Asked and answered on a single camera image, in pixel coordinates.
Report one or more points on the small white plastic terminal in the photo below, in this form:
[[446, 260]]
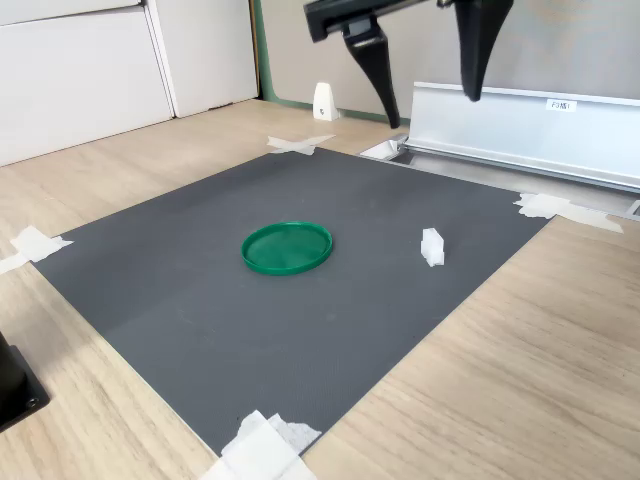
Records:
[[431, 247]]

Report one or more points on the round green lid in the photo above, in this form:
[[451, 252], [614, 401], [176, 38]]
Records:
[[285, 250]]

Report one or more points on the grey partition panel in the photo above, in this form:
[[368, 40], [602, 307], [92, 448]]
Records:
[[425, 60]]

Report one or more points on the small white printed label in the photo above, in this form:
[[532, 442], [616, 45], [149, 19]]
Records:
[[562, 105]]

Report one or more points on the crossed white tape strips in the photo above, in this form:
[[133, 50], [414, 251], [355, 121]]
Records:
[[300, 144]]

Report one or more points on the long white tape strip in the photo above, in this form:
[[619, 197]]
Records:
[[545, 205]]

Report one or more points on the white cabinet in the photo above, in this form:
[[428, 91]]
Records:
[[75, 75]]

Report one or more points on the dark grey mat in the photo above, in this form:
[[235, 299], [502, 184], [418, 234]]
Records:
[[250, 340]]

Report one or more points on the wide white tape patch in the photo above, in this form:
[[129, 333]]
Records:
[[255, 450]]

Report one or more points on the small white bracket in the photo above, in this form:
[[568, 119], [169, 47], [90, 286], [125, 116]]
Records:
[[325, 102]]

